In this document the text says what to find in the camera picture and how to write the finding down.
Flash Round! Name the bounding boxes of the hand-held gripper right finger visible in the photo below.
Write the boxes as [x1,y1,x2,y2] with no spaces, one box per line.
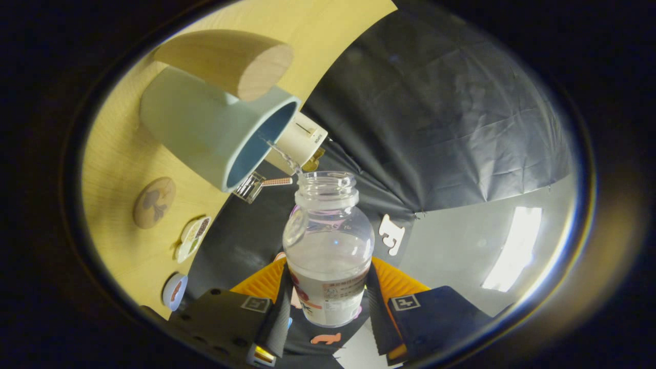
[366,255,494,365]

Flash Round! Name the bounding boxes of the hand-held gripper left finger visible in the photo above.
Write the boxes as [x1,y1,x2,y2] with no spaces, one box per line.
[167,255,294,368]

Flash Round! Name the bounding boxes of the clear plastic juice bottle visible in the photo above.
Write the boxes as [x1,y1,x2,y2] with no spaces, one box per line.
[282,171,376,328]

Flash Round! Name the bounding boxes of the round wooden coaster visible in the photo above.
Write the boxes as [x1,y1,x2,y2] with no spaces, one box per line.
[133,177,176,230]

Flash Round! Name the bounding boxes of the pale green cup wooden handle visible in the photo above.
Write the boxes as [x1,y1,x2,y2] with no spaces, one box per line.
[139,29,302,193]

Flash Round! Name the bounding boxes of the blue plate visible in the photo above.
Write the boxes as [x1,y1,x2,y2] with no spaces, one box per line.
[162,273,189,312]

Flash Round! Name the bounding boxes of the white divided condiment dish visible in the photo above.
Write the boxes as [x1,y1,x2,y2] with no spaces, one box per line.
[175,216,212,264]

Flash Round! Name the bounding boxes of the brown toast slices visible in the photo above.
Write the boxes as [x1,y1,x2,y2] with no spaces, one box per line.
[302,148,326,172]

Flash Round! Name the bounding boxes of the white toaster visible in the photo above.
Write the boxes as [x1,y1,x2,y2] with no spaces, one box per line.
[264,112,329,176]

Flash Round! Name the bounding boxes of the black backdrop cloth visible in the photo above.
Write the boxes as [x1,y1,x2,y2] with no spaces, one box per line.
[182,0,575,369]

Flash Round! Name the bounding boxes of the wooden table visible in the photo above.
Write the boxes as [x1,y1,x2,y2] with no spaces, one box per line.
[81,0,398,321]

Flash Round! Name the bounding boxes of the wire basket holder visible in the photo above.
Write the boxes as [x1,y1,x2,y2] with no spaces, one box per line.
[233,172,266,204]

